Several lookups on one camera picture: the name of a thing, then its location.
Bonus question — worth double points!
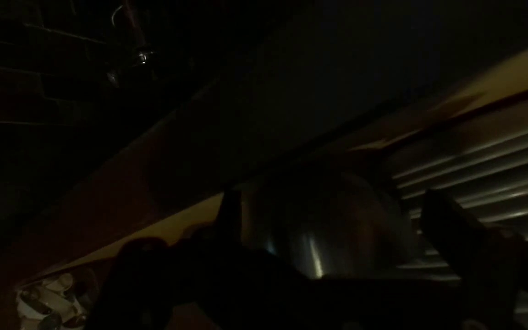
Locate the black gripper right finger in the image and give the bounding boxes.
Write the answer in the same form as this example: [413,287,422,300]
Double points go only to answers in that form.
[420,187,527,295]

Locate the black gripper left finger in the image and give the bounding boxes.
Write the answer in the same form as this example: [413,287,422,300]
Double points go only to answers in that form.
[211,188,250,247]

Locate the silver metal bowl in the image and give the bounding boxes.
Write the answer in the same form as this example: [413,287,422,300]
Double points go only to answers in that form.
[237,163,426,280]

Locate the grey ribbed dish rack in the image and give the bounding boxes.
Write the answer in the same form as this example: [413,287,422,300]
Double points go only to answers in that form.
[391,115,528,245]

